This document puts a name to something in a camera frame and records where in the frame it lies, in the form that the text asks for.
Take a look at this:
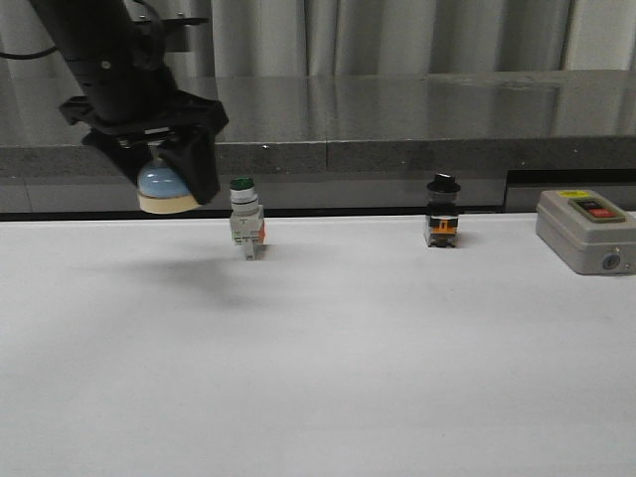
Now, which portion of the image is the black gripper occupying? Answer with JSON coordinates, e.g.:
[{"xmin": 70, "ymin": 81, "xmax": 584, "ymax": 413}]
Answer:
[{"xmin": 60, "ymin": 67, "xmax": 229, "ymax": 205}]

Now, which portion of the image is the blue cream desk bell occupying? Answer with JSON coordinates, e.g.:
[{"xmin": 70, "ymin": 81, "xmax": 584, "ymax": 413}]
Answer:
[{"xmin": 137, "ymin": 161, "xmax": 199, "ymax": 215}]

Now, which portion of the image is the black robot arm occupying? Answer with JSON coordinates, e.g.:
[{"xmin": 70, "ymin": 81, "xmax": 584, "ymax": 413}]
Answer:
[{"xmin": 32, "ymin": 1, "xmax": 229, "ymax": 205}]

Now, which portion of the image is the grey pleated curtain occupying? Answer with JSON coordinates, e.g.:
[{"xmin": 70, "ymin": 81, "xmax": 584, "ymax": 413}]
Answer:
[{"xmin": 0, "ymin": 0, "xmax": 636, "ymax": 80}]

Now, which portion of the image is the grey granite counter slab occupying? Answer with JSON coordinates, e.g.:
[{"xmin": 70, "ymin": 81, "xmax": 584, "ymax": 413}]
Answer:
[{"xmin": 1, "ymin": 71, "xmax": 635, "ymax": 216}]

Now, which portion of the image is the green pushbutton switch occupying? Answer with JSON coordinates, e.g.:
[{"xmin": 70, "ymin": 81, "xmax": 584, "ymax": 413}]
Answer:
[{"xmin": 230, "ymin": 177, "xmax": 265, "ymax": 259}]

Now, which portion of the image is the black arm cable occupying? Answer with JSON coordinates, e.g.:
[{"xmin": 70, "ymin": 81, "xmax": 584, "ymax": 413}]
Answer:
[{"xmin": 0, "ymin": 45, "xmax": 57, "ymax": 61}]

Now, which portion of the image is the black rotary selector switch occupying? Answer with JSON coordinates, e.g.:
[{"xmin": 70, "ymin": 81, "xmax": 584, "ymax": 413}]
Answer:
[{"xmin": 423, "ymin": 173, "xmax": 461, "ymax": 247}]

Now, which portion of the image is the grey on-off switch box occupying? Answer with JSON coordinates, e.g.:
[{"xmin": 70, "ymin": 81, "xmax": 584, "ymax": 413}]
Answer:
[{"xmin": 536, "ymin": 189, "xmax": 635, "ymax": 275}]

